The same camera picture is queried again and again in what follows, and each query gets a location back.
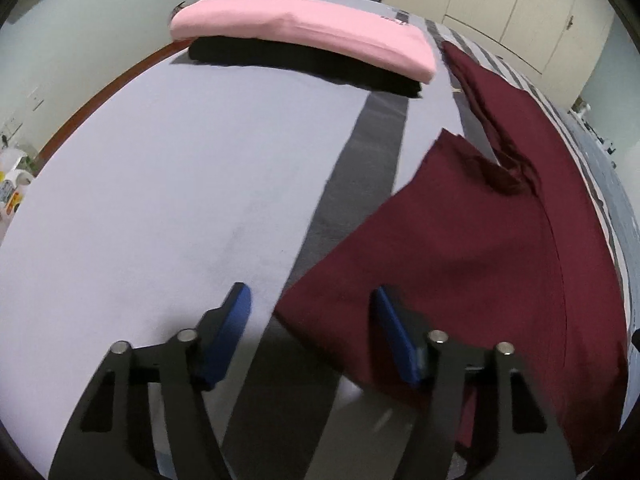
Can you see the cream wardrobe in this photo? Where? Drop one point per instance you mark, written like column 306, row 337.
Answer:
column 510, row 5

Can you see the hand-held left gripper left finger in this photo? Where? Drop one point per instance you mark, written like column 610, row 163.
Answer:
column 227, row 330

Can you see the maroon shirt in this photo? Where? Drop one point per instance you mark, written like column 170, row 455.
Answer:
column 475, row 240

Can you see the white bottle with label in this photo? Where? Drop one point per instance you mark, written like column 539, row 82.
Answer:
column 12, row 195

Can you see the grey printed bed blanket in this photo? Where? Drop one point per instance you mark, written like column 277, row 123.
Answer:
column 165, row 170

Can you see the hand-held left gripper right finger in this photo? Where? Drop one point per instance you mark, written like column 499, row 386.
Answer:
column 397, row 335

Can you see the black folded cloth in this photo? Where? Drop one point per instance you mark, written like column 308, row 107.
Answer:
column 300, row 62

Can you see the pink folded cloth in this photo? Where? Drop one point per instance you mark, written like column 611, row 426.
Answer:
column 305, row 30

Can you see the brown wooden bed frame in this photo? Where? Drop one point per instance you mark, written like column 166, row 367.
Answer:
column 100, row 95

